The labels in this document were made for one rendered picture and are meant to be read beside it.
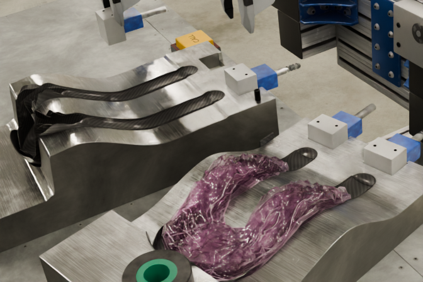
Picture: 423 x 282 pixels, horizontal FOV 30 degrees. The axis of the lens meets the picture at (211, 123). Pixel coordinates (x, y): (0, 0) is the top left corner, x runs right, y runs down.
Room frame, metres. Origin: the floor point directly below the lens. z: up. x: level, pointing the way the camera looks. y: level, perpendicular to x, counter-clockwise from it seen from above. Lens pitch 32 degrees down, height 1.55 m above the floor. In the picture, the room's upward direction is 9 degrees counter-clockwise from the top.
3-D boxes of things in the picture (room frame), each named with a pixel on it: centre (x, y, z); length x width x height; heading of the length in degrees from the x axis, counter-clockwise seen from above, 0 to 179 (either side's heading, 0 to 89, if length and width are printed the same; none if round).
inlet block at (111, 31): (1.39, 0.12, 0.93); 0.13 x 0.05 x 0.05; 111
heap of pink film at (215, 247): (0.83, -0.03, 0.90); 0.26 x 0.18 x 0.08; 128
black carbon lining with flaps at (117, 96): (1.12, 0.15, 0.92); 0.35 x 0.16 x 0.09; 111
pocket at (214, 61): (1.25, -0.03, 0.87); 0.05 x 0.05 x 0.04; 21
